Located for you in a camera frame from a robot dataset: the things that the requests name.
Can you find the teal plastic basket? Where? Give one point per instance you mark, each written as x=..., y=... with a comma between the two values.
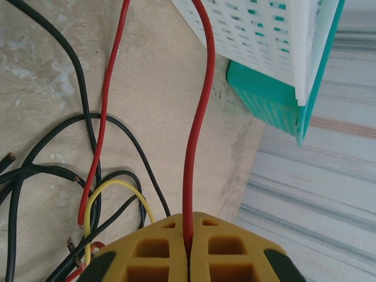
x=264, y=97

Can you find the white plastic basket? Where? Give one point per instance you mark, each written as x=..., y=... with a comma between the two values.
x=229, y=38

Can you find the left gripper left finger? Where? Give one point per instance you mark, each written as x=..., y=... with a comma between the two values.
x=147, y=249

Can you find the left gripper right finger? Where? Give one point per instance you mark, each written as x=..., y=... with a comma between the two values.
x=229, y=249

